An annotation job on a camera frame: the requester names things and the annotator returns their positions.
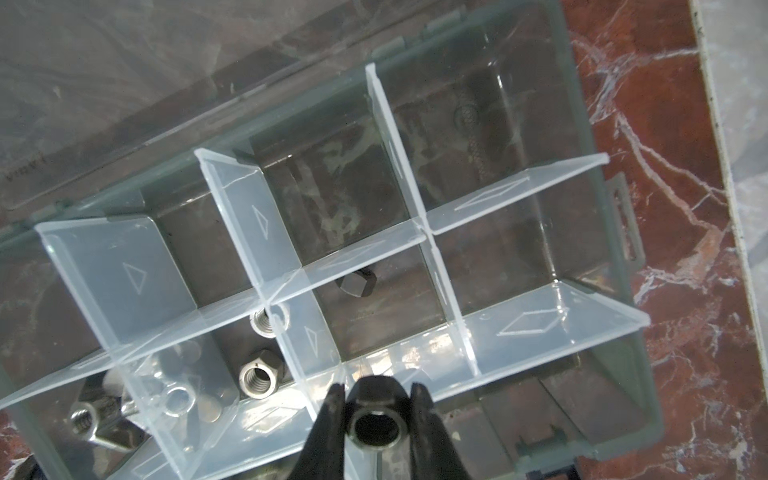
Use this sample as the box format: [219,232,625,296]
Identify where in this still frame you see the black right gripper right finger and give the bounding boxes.
[409,383,470,480]

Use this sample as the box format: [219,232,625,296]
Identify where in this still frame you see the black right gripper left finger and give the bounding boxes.
[288,384,346,480]

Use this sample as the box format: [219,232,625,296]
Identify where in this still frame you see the black hex nut apart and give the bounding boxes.
[335,268,377,298]

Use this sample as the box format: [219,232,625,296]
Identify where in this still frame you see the silver hex nut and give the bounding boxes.
[249,304,290,339]
[238,350,285,400]

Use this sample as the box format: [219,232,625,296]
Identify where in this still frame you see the black hex nut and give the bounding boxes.
[346,375,410,451]

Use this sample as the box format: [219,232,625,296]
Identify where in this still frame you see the clear plastic organizer box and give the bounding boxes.
[1,1,663,479]

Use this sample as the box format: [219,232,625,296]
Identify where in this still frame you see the silver wing nut in box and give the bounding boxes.
[68,369,149,453]

